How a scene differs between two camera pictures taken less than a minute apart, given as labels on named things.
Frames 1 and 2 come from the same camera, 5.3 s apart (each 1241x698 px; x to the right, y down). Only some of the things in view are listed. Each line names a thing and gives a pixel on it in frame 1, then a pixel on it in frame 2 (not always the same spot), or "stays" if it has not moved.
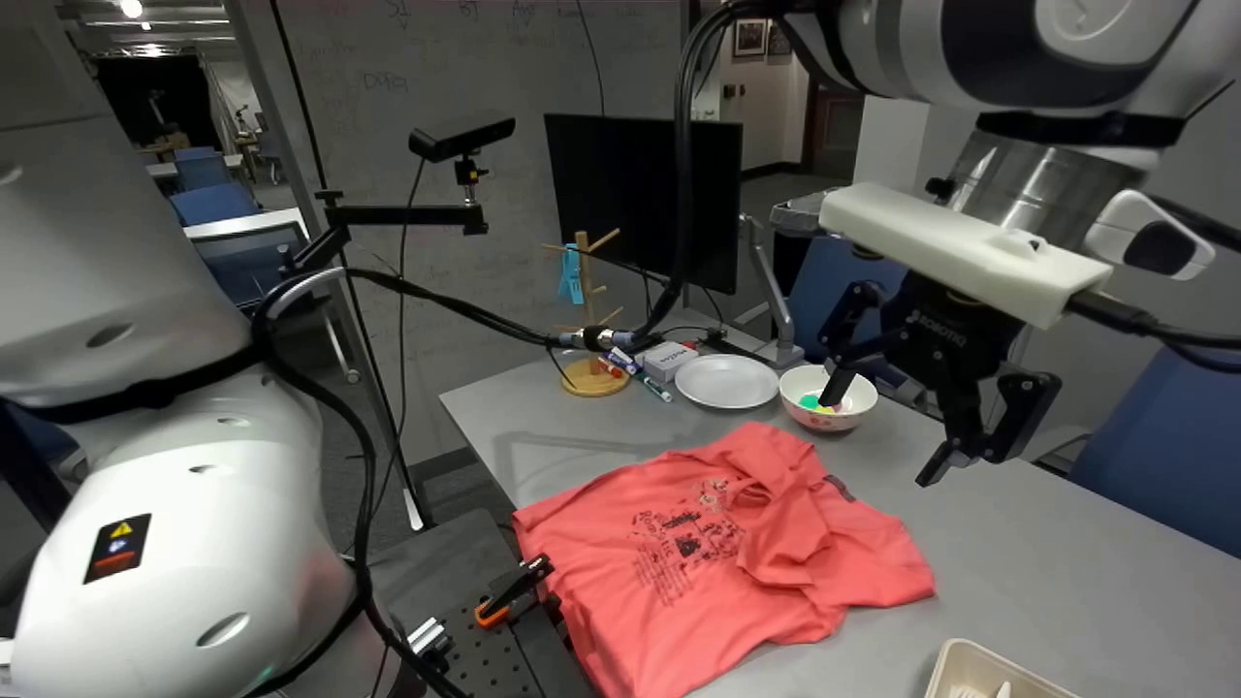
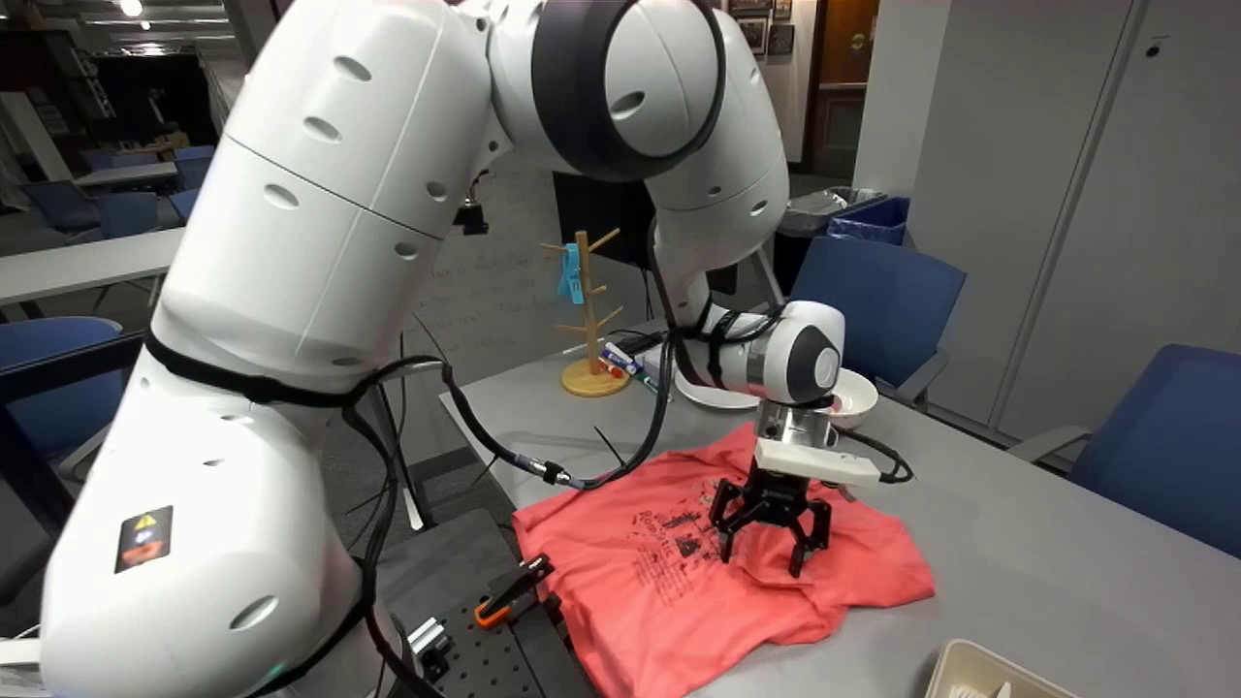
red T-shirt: [694, 565] stays
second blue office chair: [1173, 446] stays
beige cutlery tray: [968, 669] stays
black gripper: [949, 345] to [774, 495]
